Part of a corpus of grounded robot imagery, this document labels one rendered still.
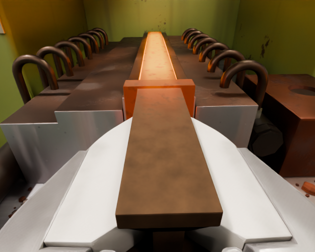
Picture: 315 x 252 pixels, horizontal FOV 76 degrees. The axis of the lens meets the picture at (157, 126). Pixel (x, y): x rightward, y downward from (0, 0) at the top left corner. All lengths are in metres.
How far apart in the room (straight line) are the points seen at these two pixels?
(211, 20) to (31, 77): 0.47
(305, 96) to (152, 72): 0.15
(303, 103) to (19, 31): 0.35
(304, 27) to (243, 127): 0.26
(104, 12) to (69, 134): 0.49
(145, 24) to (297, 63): 0.39
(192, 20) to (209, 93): 0.46
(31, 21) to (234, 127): 0.33
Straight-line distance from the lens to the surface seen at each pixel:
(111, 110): 0.16
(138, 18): 0.62
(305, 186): 0.23
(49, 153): 0.20
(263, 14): 0.53
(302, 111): 0.21
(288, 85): 0.27
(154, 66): 0.20
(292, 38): 0.43
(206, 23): 0.64
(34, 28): 0.39
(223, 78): 0.18
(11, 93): 0.36
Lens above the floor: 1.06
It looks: 31 degrees down
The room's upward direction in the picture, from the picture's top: 1 degrees counter-clockwise
